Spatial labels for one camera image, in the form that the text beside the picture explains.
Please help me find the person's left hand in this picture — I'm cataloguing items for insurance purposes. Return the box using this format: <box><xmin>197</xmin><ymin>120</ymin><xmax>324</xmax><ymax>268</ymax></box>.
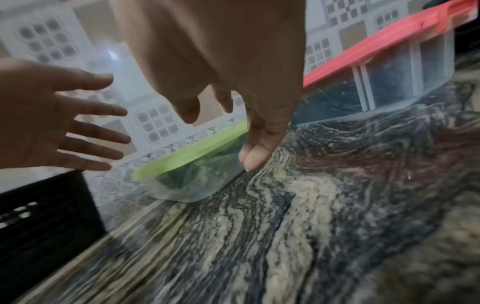
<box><xmin>0</xmin><ymin>58</ymin><xmax>132</xmax><ymax>171</ymax></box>

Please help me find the pink lidded plastic container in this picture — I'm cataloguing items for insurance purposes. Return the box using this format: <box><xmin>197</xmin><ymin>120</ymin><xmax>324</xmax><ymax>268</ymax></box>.
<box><xmin>292</xmin><ymin>0</ymin><xmax>480</xmax><ymax>126</ymax></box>

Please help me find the clear container green lid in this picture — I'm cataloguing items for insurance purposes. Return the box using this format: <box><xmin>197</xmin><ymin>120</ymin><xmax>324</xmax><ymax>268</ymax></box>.
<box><xmin>130</xmin><ymin>120</ymin><xmax>251</xmax><ymax>204</ymax></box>

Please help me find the person's right hand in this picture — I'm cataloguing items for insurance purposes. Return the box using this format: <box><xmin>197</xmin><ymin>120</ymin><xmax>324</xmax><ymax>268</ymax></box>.
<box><xmin>108</xmin><ymin>0</ymin><xmax>307</xmax><ymax>172</ymax></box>

